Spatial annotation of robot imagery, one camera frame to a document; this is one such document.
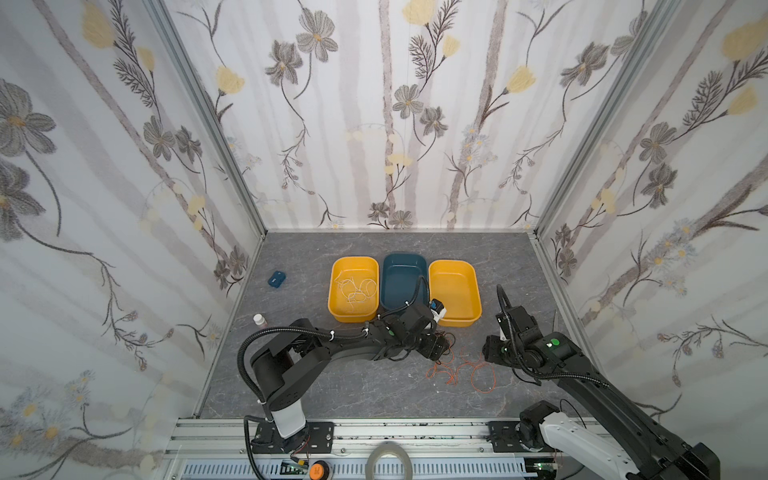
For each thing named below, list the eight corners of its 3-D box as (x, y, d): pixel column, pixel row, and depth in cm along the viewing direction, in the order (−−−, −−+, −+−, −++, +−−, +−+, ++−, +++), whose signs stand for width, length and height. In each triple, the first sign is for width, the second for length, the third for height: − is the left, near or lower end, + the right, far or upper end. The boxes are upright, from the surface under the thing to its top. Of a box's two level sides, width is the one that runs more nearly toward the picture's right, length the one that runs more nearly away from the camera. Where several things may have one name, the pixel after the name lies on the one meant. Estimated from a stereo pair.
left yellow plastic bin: (327, 322, 97) (323, 312, 92) (335, 266, 111) (333, 256, 106) (378, 322, 97) (378, 313, 92) (380, 267, 112) (380, 256, 107)
